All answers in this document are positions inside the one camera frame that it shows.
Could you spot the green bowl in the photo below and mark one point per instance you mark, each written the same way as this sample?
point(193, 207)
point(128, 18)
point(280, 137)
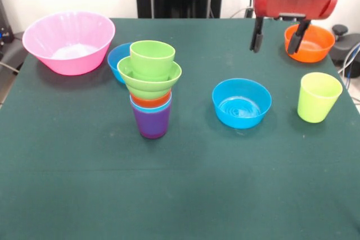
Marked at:
point(149, 88)

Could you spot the blue bowl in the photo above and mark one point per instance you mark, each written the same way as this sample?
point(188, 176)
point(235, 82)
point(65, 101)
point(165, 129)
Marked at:
point(115, 60)
point(242, 119)

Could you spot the orange bowl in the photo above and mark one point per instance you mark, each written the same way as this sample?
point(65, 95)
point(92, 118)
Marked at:
point(315, 54)

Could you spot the orange cup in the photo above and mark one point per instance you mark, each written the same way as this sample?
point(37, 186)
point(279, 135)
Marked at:
point(149, 102)

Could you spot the yellow-green cup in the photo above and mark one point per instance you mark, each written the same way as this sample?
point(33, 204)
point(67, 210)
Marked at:
point(315, 108)

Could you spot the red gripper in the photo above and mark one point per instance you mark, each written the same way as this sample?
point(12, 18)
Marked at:
point(295, 6)

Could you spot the large pink bowl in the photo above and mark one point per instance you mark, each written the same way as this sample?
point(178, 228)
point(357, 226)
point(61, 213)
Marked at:
point(42, 43)

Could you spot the black plug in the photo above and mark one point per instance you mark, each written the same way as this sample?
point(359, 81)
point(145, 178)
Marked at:
point(249, 12)

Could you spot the black office chair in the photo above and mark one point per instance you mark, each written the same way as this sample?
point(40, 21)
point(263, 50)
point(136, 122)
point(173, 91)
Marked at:
point(346, 46)

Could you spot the black device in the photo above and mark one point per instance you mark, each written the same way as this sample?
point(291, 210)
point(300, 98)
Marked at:
point(5, 35)

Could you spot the purple cup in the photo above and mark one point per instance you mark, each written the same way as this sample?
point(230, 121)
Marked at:
point(153, 123)

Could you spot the blue cup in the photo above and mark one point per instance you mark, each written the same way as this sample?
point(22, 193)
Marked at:
point(154, 109)

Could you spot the dark green table cloth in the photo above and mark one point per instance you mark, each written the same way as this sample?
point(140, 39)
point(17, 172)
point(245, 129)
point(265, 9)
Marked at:
point(180, 181)

